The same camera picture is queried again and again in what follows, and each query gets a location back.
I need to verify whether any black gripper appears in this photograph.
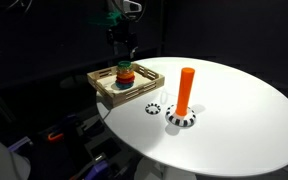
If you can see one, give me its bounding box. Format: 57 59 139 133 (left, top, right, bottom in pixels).
106 22 139 60

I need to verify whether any dark green toy ring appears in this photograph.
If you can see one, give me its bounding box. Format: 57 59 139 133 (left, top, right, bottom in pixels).
117 60 133 68

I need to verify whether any wooden slotted tray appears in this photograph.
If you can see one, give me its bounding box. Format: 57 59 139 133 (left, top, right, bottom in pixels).
86 62 166 108

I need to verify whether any orange stacking peg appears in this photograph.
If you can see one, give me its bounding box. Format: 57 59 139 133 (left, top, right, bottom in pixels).
175 67 196 117

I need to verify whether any purple clamp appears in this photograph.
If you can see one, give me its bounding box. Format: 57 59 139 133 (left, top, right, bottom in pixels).
6 135 32 154

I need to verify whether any white rounded object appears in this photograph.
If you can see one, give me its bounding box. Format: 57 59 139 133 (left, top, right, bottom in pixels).
0 127 32 180

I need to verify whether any lime green toy ring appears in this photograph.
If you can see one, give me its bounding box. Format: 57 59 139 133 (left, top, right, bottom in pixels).
117 64 134 72

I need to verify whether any yellow toy ring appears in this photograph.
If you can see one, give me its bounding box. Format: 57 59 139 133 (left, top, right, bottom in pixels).
116 68 135 76

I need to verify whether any orange toy ring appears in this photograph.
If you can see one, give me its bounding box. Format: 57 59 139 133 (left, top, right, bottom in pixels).
116 72 136 81

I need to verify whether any red toy ring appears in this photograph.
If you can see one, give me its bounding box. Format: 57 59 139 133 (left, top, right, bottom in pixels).
115 76 136 85

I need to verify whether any blue toy ring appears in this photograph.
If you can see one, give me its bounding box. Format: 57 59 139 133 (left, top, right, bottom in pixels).
115 81 135 90

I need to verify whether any small black white striped ring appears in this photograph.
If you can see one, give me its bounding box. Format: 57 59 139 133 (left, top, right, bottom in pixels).
144 102 162 116

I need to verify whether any large black white striped ring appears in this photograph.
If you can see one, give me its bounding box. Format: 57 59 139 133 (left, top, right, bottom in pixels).
164 104 197 128

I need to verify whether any orange handled tool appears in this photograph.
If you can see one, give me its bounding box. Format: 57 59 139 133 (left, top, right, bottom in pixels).
47 132 65 142

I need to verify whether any white table pedestal base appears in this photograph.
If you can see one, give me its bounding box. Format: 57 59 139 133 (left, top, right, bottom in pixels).
133 156 198 180

